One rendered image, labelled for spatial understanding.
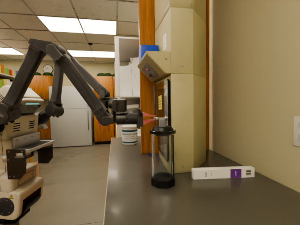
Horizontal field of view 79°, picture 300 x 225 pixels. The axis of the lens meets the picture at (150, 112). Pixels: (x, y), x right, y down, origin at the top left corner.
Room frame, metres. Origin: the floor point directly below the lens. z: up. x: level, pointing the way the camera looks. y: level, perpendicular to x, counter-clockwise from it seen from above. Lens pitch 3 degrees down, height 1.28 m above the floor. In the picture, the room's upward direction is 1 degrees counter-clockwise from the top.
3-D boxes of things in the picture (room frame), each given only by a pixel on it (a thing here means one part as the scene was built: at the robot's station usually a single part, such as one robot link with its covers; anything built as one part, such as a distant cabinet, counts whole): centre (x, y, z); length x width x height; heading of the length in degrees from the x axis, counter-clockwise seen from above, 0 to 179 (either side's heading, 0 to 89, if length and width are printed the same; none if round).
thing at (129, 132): (1.51, 0.17, 1.02); 0.13 x 0.13 x 0.15
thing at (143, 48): (1.07, 0.00, 1.56); 0.10 x 0.10 x 0.09; 11
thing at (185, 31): (1.02, -0.19, 1.33); 0.32 x 0.25 x 0.77; 11
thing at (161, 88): (1.00, -0.06, 1.19); 0.30 x 0.01 x 0.40; 11
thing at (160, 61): (0.99, -0.01, 1.46); 0.32 x 0.11 x 0.10; 11
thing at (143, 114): (0.93, 0.01, 1.20); 0.09 x 0.07 x 0.07; 101
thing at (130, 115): (0.91, 0.08, 1.20); 0.07 x 0.07 x 0.10; 11
